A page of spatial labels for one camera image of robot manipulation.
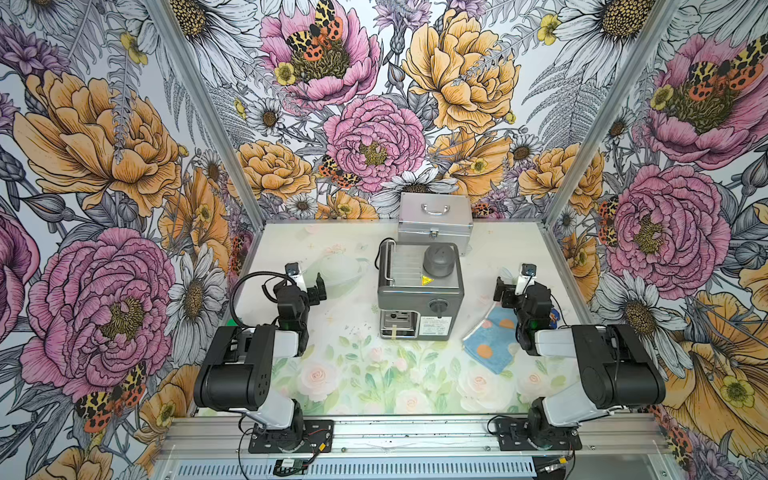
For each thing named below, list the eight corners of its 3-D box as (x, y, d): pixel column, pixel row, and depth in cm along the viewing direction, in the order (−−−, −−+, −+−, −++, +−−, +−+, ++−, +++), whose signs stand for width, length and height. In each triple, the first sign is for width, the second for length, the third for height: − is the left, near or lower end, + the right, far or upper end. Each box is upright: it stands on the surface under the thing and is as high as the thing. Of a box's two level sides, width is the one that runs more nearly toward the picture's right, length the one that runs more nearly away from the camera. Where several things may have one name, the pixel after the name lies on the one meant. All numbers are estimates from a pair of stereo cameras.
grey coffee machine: (376, 340, 92) (371, 281, 68) (385, 299, 101) (384, 234, 77) (448, 353, 89) (469, 295, 66) (450, 309, 99) (469, 245, 75)
